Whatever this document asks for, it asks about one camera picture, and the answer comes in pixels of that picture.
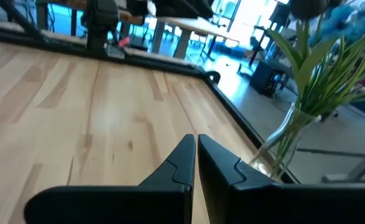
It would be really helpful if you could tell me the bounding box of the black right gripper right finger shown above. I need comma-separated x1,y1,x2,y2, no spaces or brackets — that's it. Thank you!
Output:
198,134,365,224

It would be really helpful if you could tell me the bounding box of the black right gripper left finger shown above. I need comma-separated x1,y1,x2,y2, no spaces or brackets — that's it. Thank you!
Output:
23,134,196,224

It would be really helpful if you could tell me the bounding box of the dark purple artificial tulip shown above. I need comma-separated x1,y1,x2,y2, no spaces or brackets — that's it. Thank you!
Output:
267,0,338,103

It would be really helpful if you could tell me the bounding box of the clear glass vase blue ribbon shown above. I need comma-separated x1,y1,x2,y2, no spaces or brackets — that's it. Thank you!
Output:
249,102,323,184

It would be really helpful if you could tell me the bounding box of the black computer tower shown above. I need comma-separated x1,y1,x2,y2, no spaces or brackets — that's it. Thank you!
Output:
249,60,288,98

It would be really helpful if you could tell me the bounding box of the black table clamp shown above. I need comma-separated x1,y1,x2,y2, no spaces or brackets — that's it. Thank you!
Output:
203,70,222,85

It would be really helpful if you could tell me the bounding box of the beige desk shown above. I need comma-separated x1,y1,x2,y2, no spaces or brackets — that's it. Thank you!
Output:
150,17,242,60

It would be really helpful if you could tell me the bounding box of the black flat monitor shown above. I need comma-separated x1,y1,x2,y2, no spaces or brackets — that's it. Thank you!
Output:
152,0,215,19

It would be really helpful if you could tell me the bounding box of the black table edge rail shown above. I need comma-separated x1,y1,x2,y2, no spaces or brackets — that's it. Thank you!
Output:
0,21,300,184

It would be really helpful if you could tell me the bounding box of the black diagonal frame strut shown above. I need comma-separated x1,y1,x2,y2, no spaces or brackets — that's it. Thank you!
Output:
0,0,48,43

